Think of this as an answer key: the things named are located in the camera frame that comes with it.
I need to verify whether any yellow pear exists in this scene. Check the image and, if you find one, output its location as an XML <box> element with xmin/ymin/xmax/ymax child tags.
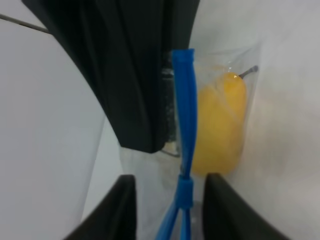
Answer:
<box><xmin>191</xmin><ymin>65</ymin><xmax>259</xmax><ymax>176</ymax></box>

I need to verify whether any clear plastic zip bag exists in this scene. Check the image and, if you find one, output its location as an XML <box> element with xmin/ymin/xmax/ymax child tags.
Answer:
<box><xmin>120</xmin><ymin>44</ymin><xmax>261</xmax><ymax>240</ymax></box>

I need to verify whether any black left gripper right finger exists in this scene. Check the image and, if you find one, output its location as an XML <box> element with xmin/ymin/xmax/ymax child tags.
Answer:
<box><xmin>202</xmin><ymin>173</ymin><xmax>288</xmax><ymax>240</ymax></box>

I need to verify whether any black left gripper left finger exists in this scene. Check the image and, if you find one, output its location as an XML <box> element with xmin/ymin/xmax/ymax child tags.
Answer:
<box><xmin>66</xmin><ymin>174</ymin><xmax>137</xmax><ymax>240</ymax></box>

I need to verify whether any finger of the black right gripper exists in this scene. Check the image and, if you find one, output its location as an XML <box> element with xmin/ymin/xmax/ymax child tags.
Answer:
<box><xmin>24</xmin><ymin>0</ymin><xmax>199</xmax><ymax>153</ymax></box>

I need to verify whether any blue zipper slider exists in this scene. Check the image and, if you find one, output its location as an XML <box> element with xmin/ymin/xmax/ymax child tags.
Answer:
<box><xmin>175</xmin><ymin>175</ymin><xmax>194</xmax><ymax>210</ymax></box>

